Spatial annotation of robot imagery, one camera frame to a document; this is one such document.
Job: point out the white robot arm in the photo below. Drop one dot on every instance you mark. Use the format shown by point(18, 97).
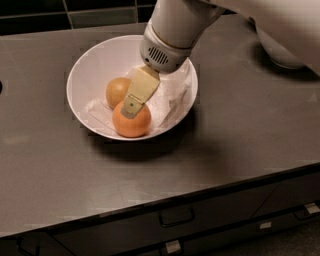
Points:
point(293, 23)

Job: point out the large white bowl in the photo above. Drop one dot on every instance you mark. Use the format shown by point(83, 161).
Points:
point(88, 79)

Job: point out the crumpled white paper napkin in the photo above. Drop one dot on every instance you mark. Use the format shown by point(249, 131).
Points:
point(168, 106)

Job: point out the orange fruit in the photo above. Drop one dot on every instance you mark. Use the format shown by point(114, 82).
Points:
point(131, 128)

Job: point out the left drawer handle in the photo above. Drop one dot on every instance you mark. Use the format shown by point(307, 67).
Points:
point(176, 216)

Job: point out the drawer handle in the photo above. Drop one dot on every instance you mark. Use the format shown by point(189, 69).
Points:
point(309, 211)
point(176, 216)

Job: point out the yellow-green round fruit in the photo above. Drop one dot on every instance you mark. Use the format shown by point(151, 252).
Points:
point(116, 90)

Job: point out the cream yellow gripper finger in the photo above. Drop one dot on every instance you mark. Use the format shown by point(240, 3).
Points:
point(145, 81)

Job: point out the white bowl with strawberries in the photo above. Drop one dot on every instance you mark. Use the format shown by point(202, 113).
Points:
point(277, 53)

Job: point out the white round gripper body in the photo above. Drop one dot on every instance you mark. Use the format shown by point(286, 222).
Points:
point(165, 55)

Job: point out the right drawer handle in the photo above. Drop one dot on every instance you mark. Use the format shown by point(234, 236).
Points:
point(309, 211)

